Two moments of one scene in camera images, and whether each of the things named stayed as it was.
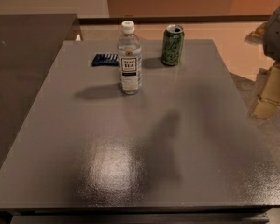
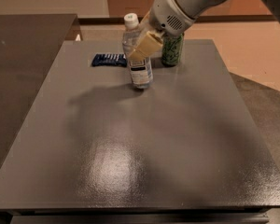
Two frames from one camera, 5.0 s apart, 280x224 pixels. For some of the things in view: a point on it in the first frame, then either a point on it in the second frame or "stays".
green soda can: x=172 y=48 stays
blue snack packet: x=105 y=60 stays
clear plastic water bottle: x=129 y=50 -> x=141 y=70
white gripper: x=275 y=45 -> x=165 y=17
